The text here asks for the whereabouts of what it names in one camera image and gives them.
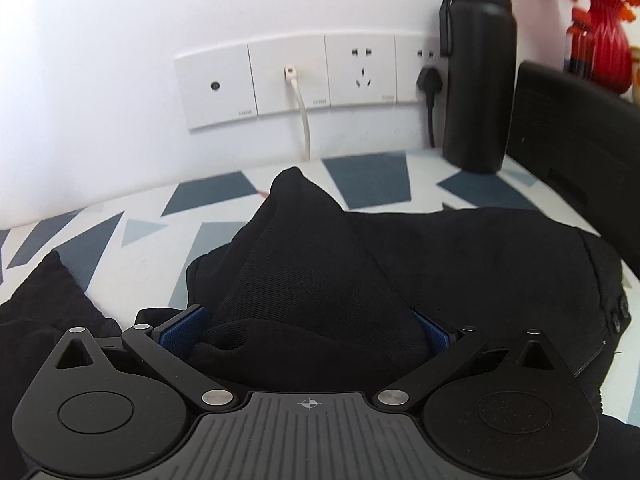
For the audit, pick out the black cabinet appliance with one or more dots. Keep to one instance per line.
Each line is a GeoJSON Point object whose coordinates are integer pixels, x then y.
{"type": "Point", "coordinates": [575, 150]}

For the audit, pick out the small red bottle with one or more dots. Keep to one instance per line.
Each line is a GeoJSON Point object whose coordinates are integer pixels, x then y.
{"type": "Point", "coordinates": [579, 45]}

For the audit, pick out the black water bottle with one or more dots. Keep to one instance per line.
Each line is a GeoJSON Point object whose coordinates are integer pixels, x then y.
{"type": "Point", "coordinates": [480, 85]}

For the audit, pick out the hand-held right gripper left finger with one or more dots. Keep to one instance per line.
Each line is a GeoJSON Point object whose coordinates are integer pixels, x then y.
{"type": "Point", "coordinates": [180, 332]}

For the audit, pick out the white power socket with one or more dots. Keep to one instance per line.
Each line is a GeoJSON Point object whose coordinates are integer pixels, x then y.
{"type": "Point", "coordinates": [412, 50]}
{"type": "Point", "coordinates": [361, 67]}

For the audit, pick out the white coaxial wall plate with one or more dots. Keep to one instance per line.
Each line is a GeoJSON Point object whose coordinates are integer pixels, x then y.
{"type": "Point", "coordinates": [215, 85]}

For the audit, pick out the black pants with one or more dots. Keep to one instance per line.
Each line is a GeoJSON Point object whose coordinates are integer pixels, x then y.
{"type": "Point", "coordinates": [325, 260]}

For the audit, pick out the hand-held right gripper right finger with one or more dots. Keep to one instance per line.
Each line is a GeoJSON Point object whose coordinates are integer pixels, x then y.
{"type": "Point", "coordinates": [437, 335]}

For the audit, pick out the red ribbed vase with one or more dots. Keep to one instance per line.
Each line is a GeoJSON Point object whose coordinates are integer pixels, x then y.
{"type": "Point", "coordinates": [607, 40]}

